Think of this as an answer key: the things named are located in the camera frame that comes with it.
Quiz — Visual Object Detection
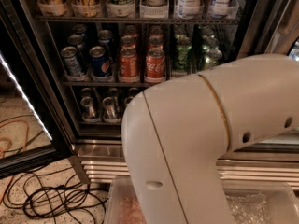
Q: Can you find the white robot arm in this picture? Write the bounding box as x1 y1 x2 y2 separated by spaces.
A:
121 54 299 224

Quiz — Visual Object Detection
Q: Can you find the stainless fridge bottom grille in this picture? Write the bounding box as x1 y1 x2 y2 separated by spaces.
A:
77 144 299 190

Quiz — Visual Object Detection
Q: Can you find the open fridge glass door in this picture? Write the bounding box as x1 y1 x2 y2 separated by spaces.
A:
0 7 70 179

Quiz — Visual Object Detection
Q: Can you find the front red Coca-Cola can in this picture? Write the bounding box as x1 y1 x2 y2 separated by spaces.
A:
146 48 165 78

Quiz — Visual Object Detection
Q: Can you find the front slim can middle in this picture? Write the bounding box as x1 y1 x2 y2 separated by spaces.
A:
102 97 119 119

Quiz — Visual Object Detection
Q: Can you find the front orange soda can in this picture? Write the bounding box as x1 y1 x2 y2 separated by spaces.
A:
119 48 139 77

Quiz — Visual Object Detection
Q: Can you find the front green soda can left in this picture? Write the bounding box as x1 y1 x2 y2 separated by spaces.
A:
173 37 192 71

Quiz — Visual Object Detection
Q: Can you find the front slim can left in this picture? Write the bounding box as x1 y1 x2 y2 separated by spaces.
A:
80 97 99 119

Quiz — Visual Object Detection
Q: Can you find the front blue Pepsi can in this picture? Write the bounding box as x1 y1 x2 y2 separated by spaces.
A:
89 46 112 77

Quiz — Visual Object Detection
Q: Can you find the front silver diet Pepsi can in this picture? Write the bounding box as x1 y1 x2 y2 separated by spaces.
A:
61 46 85 77

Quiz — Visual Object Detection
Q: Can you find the left clear plastic bin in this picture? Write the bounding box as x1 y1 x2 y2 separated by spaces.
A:
104 176 146 224

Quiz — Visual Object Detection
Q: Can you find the clear plastic bin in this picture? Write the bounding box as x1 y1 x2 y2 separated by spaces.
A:
225 189 299 224
104 176 146 224

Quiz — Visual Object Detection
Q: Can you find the right clear plastic bin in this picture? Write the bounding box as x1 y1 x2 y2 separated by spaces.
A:
225 189 299 224

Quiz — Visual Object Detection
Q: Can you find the orange cable on floor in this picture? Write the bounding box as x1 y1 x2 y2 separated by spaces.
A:
0 119 30 203

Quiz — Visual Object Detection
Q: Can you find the black cable on floor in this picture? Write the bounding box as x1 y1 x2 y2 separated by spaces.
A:
2 163 109 224

